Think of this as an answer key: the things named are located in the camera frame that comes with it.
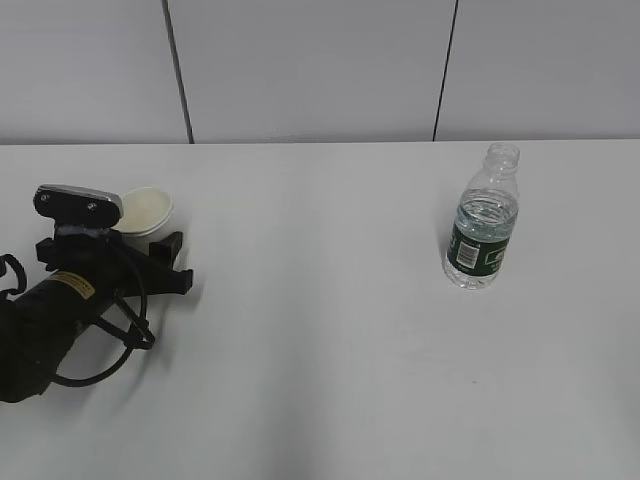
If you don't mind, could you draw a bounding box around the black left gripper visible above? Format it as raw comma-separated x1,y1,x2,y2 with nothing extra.
36,230,193,297

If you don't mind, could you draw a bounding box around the white paper cup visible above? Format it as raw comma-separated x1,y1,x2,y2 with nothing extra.
113,187,173,254

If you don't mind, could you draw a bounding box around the clear water bottle green label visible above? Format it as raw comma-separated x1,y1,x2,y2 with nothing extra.
443,143,520,290

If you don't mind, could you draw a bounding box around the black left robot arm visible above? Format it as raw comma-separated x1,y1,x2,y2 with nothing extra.
1,230,193,403

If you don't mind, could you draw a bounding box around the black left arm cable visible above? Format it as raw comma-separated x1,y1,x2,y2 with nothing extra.
49,238,157,387

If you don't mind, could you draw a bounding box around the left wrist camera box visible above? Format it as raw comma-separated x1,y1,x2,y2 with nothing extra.
33,184,124,238

